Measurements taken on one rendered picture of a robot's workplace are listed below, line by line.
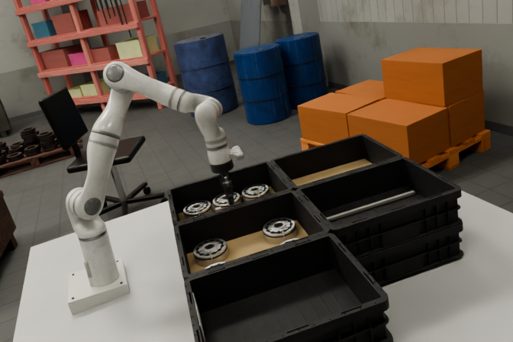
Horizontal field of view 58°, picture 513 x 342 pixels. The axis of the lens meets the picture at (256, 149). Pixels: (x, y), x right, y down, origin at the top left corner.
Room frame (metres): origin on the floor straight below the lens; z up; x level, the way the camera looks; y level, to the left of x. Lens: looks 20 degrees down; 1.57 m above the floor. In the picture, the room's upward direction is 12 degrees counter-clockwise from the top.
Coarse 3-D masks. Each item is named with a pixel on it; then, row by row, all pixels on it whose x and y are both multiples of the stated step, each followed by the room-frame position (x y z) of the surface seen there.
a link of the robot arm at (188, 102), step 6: (180, 96) 1.42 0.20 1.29; (186, 96) 1.42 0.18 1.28; (192, 96) 1.43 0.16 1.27; (198, 96) 1.44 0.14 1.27; (204, 96) 1.44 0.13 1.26; (180, 102) 1.41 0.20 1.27; (186, 102) 1.40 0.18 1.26; (192, 102) 1.43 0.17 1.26; (198, 102) 1.44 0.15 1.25; (210, 102) 1.40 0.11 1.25; (216, 102) 1.42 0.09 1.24; (180, 108) 1.41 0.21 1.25; (186, 108) 1.41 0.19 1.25; (192, 108) 1.44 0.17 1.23; (216, 108) 1.39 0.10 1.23; (222, 108) 1.43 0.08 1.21
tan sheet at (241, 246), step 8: (296, 224) 1.29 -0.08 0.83; (256, 232) 1.29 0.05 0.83; (304, 232) 1.23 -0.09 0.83; (232, 240) 1.27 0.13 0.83; (240, 240) 1.26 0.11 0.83; (248, 240) 1.25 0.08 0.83; (256, 240) 1.24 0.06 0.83; (264, 240) 1.23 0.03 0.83; (232, 248) 1.23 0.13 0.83; (240, 248) 1.22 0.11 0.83; (248, 248) 1.21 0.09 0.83; (256, 248) 1.20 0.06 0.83; (264, 248) 1.19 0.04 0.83; (192, 256) 1.23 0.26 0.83; (232, 256) 1.18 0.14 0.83; (240, 256) 1.17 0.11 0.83; (192, 264) 1.18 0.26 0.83; (192, 272) 1.14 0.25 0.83
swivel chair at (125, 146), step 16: (48, 96) 3.40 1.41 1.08; (64, 96) 3.61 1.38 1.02; (48, 112) 3.29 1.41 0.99; (64, 112) 3.49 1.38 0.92; (64, 128) 3.38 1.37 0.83; (80, 128) 3.61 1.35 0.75; (64, 144) 3.28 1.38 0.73; (128, 144) 3.52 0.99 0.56; (80, 160) 3.36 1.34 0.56; (128, 160) 3.23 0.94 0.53; (112, 176) 3.47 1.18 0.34; (144, 192) 3.77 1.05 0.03; (112, 208) 3.41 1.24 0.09
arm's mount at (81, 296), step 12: (120, 264) 1.43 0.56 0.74; (72, 276) 1.40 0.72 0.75; (84, 276) 1.39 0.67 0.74; (120, 276) 1.35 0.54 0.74; (72, 288) 1.33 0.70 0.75; (84, 288) 1.31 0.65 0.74; (96, 288) 1.30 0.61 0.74; (108, 288) 1.29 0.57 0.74; (120, 288) 1.29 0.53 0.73; (72, 300) 1.26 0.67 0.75; (84, 300) 1.26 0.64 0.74; (96, 300) 1.27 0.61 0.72; (108, 300) 1.28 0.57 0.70; (72, 312) 1.24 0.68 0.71
